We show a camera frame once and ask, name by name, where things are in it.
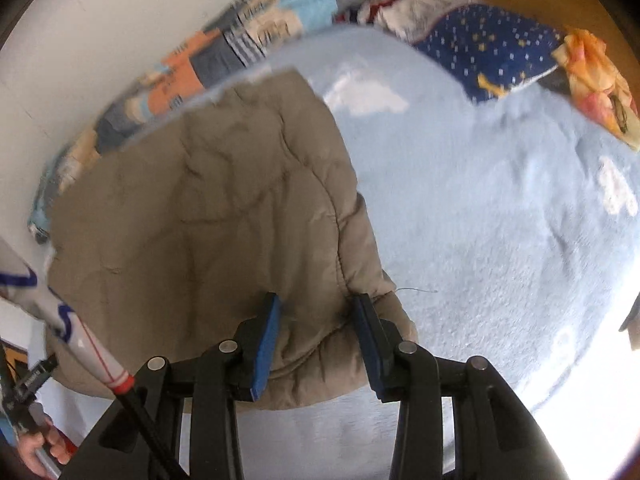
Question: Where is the person left hand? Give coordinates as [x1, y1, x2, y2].
[16, 414, 77, 479]

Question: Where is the patchwork rolled quilt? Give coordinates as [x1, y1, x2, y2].
[27, 0, 371, 245]

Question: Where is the grey white folded cloth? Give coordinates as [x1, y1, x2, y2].
[373, 0, 476, 44]

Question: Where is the white blue red cable sleeve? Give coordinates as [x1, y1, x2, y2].
[0, 236, 138, 396]

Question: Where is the red striped garment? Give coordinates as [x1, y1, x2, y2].
[333, 0, 398, 26]

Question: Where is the light blue cloud bedsheet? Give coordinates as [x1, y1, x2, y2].
[44, 24, 640, 480]

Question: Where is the orange plastic bag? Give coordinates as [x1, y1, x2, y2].
[552, 27, 639, 152]

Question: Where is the olive quilted hooded jacket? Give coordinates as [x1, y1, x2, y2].
[48, 70, 416, 410]

